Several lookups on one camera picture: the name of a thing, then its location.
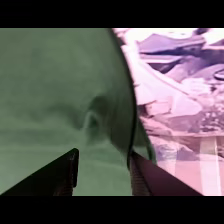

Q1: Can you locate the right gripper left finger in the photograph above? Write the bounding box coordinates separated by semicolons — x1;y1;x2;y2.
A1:
0;147;80;197

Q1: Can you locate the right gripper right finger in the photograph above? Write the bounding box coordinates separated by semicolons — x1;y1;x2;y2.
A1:
129;150;203;197

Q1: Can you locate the green garment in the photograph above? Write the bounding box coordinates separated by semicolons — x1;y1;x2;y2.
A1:
0;28;158;197

